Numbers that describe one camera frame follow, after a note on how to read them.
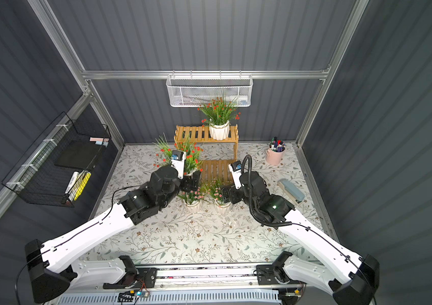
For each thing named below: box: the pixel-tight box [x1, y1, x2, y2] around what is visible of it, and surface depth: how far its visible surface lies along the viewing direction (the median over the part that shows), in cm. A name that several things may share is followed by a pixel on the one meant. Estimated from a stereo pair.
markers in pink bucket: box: [268, 135, 287, 153], surface depth 104 cm
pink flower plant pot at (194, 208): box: [182, 198, 202, 214], surface depth 88 cm
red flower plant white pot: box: [196, 91, 242, 141], surface depth 79 cm
